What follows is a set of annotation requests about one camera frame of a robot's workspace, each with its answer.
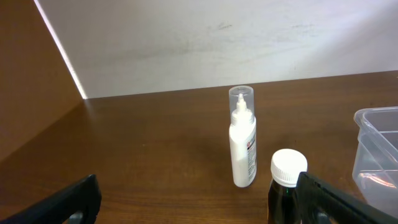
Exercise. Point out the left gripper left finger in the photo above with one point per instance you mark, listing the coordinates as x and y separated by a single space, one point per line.
83 197

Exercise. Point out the dark bottle white cap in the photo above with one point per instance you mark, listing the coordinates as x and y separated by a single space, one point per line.
286 166

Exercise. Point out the white squeeze bottle clear cap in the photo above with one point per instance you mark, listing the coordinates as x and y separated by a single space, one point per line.
242 135

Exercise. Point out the clear plastic container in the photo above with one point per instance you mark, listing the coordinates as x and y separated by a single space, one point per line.
375 166

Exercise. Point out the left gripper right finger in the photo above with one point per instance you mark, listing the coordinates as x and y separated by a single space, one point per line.
319 202

